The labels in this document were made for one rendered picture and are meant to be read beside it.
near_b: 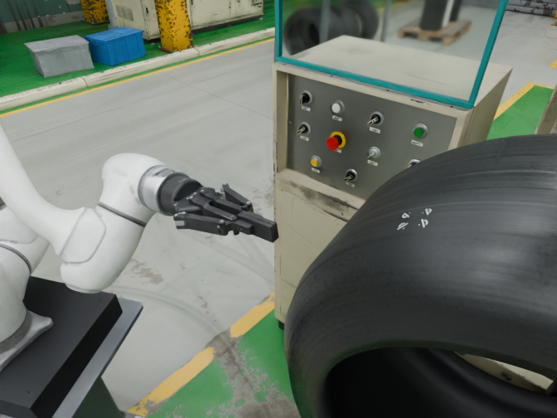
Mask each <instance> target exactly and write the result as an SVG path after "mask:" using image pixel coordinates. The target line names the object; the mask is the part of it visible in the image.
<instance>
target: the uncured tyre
mask: <svg viewBox="0 0 557 418"><path fill-rule="evenodd" d="M504 139H508V140H507V142H506V146H505V147H504V149H503V152H502V154H501V156H500V159H499V161H498V163H497V164H493V163H494V161H495V158H496V156H497V154H498V152H499V149H500V147H501V145H502V143H503V140H504ZM437 206H440V207H439V209H438V211H437V215H436V217H435V221H434V224H433V229H425V230H417V231H405V232H400V233H395V234H391V232H392V230H393V227H394V224H395V219H396V217H397V216H398V215H399V213H401V212H404V211H411V210H416V209H420V208H425V207H437ZM283 345H284V352H285V357H286V362H287V366H288V374H289V379H290V384H291V388H292V392H293V398H294V400H295V403H296V406H297V408H298V411H299V414H300V416H301V417H302V418H557V397H556V396H549V395H545V394H541V393H539V392H535V391H530V390H527V389H525V388H522V387H519V386H515V385H513V384H510V383H509V382H505V381H503V380H501V379H499V378H497V377H494V376H492V375H490V374H488V373H486V372H484V371H483V370H481V369H479V368H477V367H475V366H473V365H472V364H471V363H469V362H467V361H466V360H464V359H463V358H461V357H460V356H458V355H457V354H456V353H455V352H461V353H466V354H470V355H474V356H478V357H484V358H488V359H491V360H495V361H498V362H504V363H506V364H510V365H512V366H515V367H520V368H523V369H526V370H528V371H531V372H535V373H538V374H540V375H543V376H546V377H549V378H552V379H555V380H556V381H557V134H527V135H517V136H510V137H504V138H498V139H489V140H485V141H481V142H477V143H470V144H468V145H464V146H462V147H458V148H454V149H451V150H448V151H447V152H444V153H440V154H438V155H435V156H433V157H431V158H427V159H425V160H423V161H421V162H419V163H416V164H415V165H413V166H411V167H409V168H406V169H405V170H404V171H402V172H400V173H398V174H397V175H395V176H394V177H392V178H391V179H390V180H389V181H387V182H386V183H384V184H383V185H382V186H381V187H379V188H378V189H377V190H376V191H375V192H374V193H373V194H372V195H371V196H370V197H369V198H368V199H367V200H366V201H365V202H364V204H363V205H362V206H361V207H360V208H359V209H358V211H357V212H356V213H355V214H354V215H353V217H352V218H351V219H350V220H349V221H348V222H347V223H346V224H345V225H344V226H343V227H342V229H341V230H340V231H339V232H338V233H337V235H336V236H335V237H334V238H333V239H332V240H331V242H330V243H329V244H328V245H327V246H326V248H325V249H324V250H323V251H322V252H321V253H320V255H319V256H318V257H317V258H316V259H315V260H314V261H313V262H312V263H311V264H310V266H309V267H308V268H307V270H306V271H305V273H304V274H303V277H302V278H301V279H300V281H299V283H298V286H297V288H296V290H295V293H294V296H293V299H292V301H291V304H290V305H289V308H288V312H287V315H286V319H285V324H284V331H283Z"/></svg>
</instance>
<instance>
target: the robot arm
mask: <svg viewBox="0 0 557 418"><path fill-rule="evenodd" d="M102 181H103V184H104V187H103V191H102V194H101V197H100V199H99V202H98V204H99V205H98V204H97V206H96V207H95V209H92V208H90V209H89V208H86V207H81V208H79V209H75V210H64V209H61V208H58V207H55V206H53V205H51V204H50V203H49V202H47V201H46V200H45V199H44V198H43V197H42V196H41V195H40V194H39V192H38V191H37V190H36V188H35V187H34V185H33V183H32V182H31V179H30V178H29V176H28V175H27V172H26V170H25V168H24V167H23V165H22V163H21V161H20V159H19V157H18V156H17V154H16V152H15V150H14V148H13V146H12V144H11V143H10V141H9V139H8V137H7V135H6V133H5V132H4V130H3V128H2V125H1V124H0V372H1V371H2V370H3V368H4V367H5V366H6V365H7V364H8V363H9V362H10V361H11V360H12V359H13V358H15V357H16V356H17V355H18V354H19V353H20V352H21V351H22V350H24V349H25V348H26V347H27V346H28V345H29V344H30V343H32V342H33V341H34V340H35V339H36V338H37V337H38V336H39V335H41V334H42V333H44V332H45V331H46V330H48V329H49V328H51V327H52V325H53V322H52V320H51V318H48V317H42V316H40V315H38V314H35V313H33V312H31V311H29V310H27V308H26V307H25V305H24V303H23V302H22V300H23V299H24V296H25V292H26V288H27V281H28V279H29V277H30V275H31V274H32V272H33V271H34V270H35V269H36V267H37V266H38V265H39V263H40V261H41V259H42V258H43V256H44V254H45V253H46V251H47V249H48V247H49V244H50V243H51V244H52V245H53V247H54V249H55V252H56V255H58V256H60V257H61V258H62V259H63V263H62V265H61V278H62V280H63V281H64V283H65V284H66V286H67V287H68V288H70V289H73V290H75V291H78V292H81V293H87V294H94V293H98V292H99V291H101V290H103V289H106V288H108V287H109V286H110V285H111V284H112V283H113V282H114V281H115V280H116V279H117V278H118V277H119V275H120V274H121V273H122V271H123V270H124V268H125V267H126V265H127V264H128V262H129V261H130V259H131V258H132V256H133V254H134V252H135V250H136V249H137V247H138V244H139V242H140V240H141V237H142V234H143V231H144V229H145V227H146V225H147V224H148V222H149V220H150V219H151V218H152V216H153V215H154V214H155V213H156V212H158V213H160V214H163V215H164V216H172V217H173V220H174V222H175V225H176V228H177V229H178V230H180V229H190V230H194V231H202V232H206V233H211V234H215V235H219V236H227V235H228V234H229V231H233V233H234V235H235V236H236V235H239V233H240V232H242V233H244V234H246V235H254V236H257V237H259V238H261V239H264V240H266V241H269V242H272V243H274V242H275V241H276V240H277V239H278V238H279V233H278V227H277V222H275V221H271V220H269V219H266V218H264V217H263V216H261V215H259V214H256V213H254V209H253V204H252V202H251V201H250V200H248V199H247V198H245V197H243V196H241V195H240V194H239V193H238V192H236V191H234V190H233V189H231V188H230V186H229V184H228V183H224V184H222V188H220V189H216V190H215V189H214V188H213V187H204V186H203V185H202V184H201V183H199V182H198V181H197V180H195V179H192V178H190V177H189V176H188V175H187V174H186V173H184V172H182V171H179V170H176V169H174V168H171V167H168V166H166V165H165V164H164V163H162V162H161V161H159V160H157V159H155V158H151V157H149V156H146V155H142V154H138V153H120V154H116V155H114V156H113V157H111V158H109V159H108V160H107V161H106V162H105V164H104V166H103V169H102ZM220 197H222V198H223V199H221V198H220ZM217 226H219V228H218V227H217Z"/></svg>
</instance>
